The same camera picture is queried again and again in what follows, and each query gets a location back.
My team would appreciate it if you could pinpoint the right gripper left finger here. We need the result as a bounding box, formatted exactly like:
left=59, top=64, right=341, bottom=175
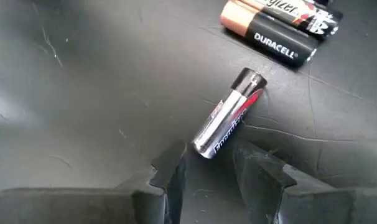
left=0, top=139, right=189, bottom=224

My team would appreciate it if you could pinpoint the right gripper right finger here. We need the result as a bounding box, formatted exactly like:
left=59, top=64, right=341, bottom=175
left=233, top=140, right=377, bottom=224

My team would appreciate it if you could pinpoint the silver Energizer battery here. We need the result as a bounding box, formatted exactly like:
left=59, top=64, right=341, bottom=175
left=192, top=67, right=268, bottom=160
left=238, top=0, right=344, bottom=42

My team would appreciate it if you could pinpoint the black copper Duracell battery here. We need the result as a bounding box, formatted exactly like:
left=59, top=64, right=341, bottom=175
left=219, top=0, right=320, bottom=68

